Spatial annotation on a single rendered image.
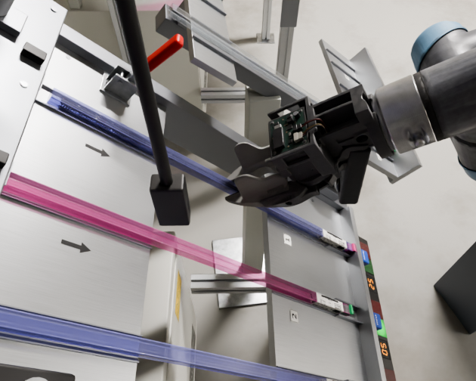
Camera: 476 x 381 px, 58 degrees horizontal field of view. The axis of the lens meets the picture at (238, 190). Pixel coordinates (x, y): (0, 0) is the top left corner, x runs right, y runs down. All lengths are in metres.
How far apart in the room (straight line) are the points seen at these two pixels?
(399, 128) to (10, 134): 0.35
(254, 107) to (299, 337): 0.43
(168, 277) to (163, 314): 0.07
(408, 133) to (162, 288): 0.53
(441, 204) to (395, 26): 1.11
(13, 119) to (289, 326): 0.38
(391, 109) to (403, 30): 2.09
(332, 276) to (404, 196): 1.11
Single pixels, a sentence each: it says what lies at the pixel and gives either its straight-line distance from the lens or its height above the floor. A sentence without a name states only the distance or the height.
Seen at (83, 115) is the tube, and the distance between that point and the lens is 0.47.
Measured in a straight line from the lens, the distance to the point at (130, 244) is 0.44.
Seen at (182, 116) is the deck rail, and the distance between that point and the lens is 0.58.
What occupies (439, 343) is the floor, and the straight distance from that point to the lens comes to 1.55.
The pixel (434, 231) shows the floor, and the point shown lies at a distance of 1.72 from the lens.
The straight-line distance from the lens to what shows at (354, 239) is 0.74.
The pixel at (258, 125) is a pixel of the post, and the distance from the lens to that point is 0.86.
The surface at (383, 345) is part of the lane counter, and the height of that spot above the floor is 0.66.
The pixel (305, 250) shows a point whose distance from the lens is 0.65.
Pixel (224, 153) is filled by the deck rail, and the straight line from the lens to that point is 0.63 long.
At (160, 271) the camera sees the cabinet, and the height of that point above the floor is 0.62.
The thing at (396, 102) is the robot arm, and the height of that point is 1.07.
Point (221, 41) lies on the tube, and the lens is 0.61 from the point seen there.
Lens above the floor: 1.37
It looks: 55 degrees down
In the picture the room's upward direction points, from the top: straight up
